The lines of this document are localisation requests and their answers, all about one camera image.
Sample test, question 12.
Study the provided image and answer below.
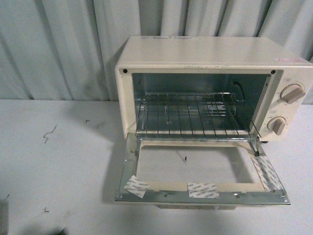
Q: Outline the cream glass oven door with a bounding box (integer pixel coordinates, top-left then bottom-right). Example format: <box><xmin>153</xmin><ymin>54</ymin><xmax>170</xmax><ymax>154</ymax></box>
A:
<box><xmin>115</xmin><ymin>135</ymin><xmax>290</xmax><ymax>207</ymax></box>

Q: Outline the cream Toshiba toaster oven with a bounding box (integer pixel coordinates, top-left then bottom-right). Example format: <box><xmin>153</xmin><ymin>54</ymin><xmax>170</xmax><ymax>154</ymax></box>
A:
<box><xmin>115</xmin><ymin>36</ymin><xmax>313</xmax><ymax>141</ymax></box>

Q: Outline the lower beige control knob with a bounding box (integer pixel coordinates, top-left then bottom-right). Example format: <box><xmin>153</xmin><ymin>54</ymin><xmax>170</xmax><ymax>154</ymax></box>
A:
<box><xmin>267</xmin><ymin>117</ymin><xmax>286</xmax><ymax>136</ymax></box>

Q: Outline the beige control knob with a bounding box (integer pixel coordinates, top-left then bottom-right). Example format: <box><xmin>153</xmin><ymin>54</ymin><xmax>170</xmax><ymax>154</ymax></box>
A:
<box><xmin>267</xmin><ymin>117</ymin><xmax>286</xmax><ymax>136</ymax></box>
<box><xmin>280</xmin><ymin>84</ymin><xmax>306</xmax><ymax>104</ymax></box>

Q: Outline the grey pleated curtain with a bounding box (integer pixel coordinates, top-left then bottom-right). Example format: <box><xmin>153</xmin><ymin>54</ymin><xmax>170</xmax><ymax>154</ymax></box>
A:
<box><xmin>0</xmin><ymin>0</ymin><xmax>313</xmax><ymax>100</ymax></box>

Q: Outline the upper beige control knob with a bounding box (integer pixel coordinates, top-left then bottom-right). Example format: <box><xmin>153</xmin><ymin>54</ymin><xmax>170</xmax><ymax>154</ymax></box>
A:
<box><xmin>280</xmin><ymin>84</ymin><xmax>306</xmax><ymax>104</ymax></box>

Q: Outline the metal wire oven rack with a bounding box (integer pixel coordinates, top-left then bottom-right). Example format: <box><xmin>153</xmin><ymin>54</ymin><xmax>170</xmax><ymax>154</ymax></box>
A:
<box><xmin>135</xmin><ymin>92</ymin><xmax>253</xmax><ymax>140</ymax></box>

